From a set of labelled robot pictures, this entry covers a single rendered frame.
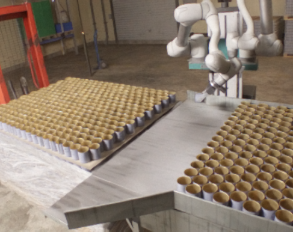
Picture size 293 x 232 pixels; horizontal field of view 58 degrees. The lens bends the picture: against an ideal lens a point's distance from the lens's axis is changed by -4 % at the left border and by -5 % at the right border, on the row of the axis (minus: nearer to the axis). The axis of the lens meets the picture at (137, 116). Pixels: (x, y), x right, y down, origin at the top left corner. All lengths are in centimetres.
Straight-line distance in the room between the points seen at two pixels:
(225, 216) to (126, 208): 42
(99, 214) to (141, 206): 18
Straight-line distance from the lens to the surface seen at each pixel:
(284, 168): 148
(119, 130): 186
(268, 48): 258
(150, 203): 125
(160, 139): 182
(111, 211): 125
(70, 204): 142
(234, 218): 118
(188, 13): 220
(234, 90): 302
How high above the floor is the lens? 196
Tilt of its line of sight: 24 degrees down
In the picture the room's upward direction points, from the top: 8 degrees counter-clockwise
